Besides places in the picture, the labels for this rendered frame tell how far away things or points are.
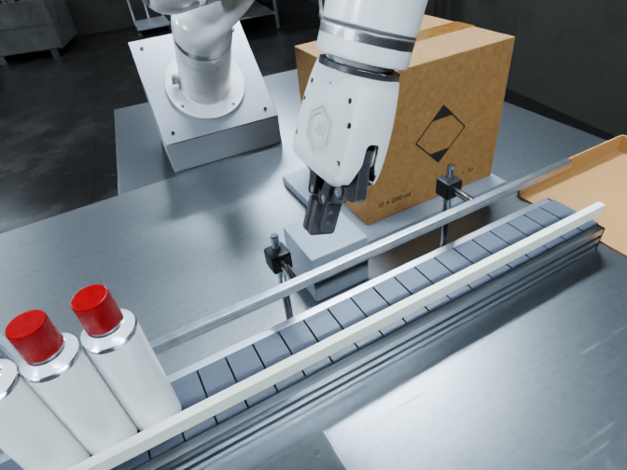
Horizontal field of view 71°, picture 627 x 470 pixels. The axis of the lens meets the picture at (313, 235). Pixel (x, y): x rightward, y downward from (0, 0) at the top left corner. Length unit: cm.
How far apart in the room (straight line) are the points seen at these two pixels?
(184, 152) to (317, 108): 73
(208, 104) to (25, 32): 554
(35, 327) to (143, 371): 11
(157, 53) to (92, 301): 88
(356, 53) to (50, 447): 46
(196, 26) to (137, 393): 68
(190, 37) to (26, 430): 71
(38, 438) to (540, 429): 53
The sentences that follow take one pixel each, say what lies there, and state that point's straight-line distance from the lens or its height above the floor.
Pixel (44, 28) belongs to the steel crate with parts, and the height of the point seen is 33.
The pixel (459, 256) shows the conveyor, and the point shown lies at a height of 88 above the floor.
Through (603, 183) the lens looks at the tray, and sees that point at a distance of 105.
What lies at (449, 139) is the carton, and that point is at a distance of 84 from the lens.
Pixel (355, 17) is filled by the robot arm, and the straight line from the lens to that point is 38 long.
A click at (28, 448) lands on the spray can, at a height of 97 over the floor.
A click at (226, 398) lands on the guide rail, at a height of 91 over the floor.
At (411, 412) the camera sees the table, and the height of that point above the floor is 83.
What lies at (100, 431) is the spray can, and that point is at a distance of 53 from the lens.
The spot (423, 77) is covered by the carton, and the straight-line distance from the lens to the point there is 75.
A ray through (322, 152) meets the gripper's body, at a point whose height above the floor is 115.
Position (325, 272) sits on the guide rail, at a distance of 57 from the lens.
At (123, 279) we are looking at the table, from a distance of 86.
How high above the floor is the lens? 135
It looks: 38 degrees down
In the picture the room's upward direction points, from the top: 7 degrees counter-clockwise
